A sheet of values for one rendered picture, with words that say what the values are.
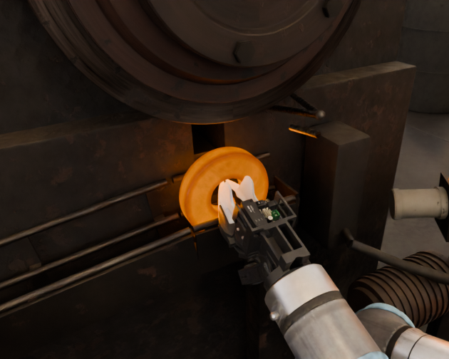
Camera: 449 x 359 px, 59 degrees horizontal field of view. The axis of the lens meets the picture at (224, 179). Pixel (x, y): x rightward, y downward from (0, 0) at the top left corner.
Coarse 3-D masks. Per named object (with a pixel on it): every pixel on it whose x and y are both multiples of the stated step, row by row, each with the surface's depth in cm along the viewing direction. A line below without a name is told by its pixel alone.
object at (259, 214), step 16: (240, 208) 56; (256, 208) 55; (272, 208) 57; (288, 208) 55; (240, 224) 55; (256, 224) 53; (272, 224) 53; (288, 224) 53; (240, 240) 58; (256, 240) 54; (272, 240) 54; (288, 240) 54; (240, 256) 58; (256, 256) 57; (272, 256) 52; (288, 256) 50; (304, 256) 50; (272, 272) 51; (288, 272) 50
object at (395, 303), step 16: (416, 256) 82; (432, 256) 82; (384, 272) 78; (400, 272) 78; (448, 272) 78; (352, 288) 81; (368, 288) 76; (384, 288) 74; (400, 288) 75; (416, 288) 75; (432, 288) 76; (448, 288) 77; (352, 304) 80; (368, 304) 75; (400, 304) 73; (416, 304) 74; (432, 304) 75; (448, 304) 77; (416, 320) 74; (432, 320) 78
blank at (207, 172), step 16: (208, 160) 62; (224, 160) 62; (240, 160) 64; (256, 160) 65; (192, 176) 62; (208, 176) 62; (224, 176) 64; (240, 176) 65; (256, 176) 67; (192, 192) 62; (208, 192) 64; (256, 192) 68; (192, 208) 64; (208, 208) 65; (192, 224) 65
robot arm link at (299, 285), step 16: (304, 272) 49; (320, 272) 50; (272, 288) 50; (288, 288) 48; (304, 288) 48; (320, 288) 48; (336, 288) 49; (272, 304) 49; (288, 304) 48; (272, 320) 49
